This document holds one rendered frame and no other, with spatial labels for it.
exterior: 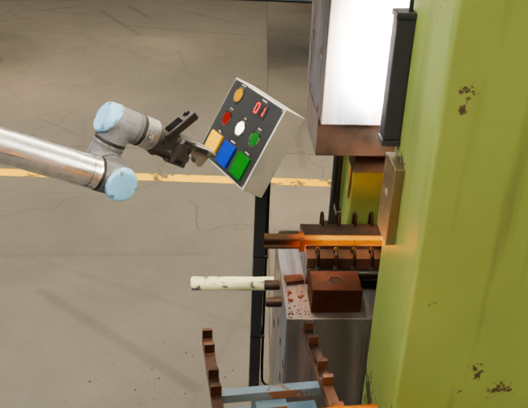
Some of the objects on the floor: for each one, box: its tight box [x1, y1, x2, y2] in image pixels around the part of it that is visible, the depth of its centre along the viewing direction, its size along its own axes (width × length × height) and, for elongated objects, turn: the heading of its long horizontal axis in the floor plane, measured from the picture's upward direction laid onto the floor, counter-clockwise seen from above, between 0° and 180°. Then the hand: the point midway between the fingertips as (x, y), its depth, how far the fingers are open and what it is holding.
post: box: [249, 188, 267, 387], centre depth 255 cm, size 4×4×108 cm
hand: (213, 152), depth 214 cm, fingers closed
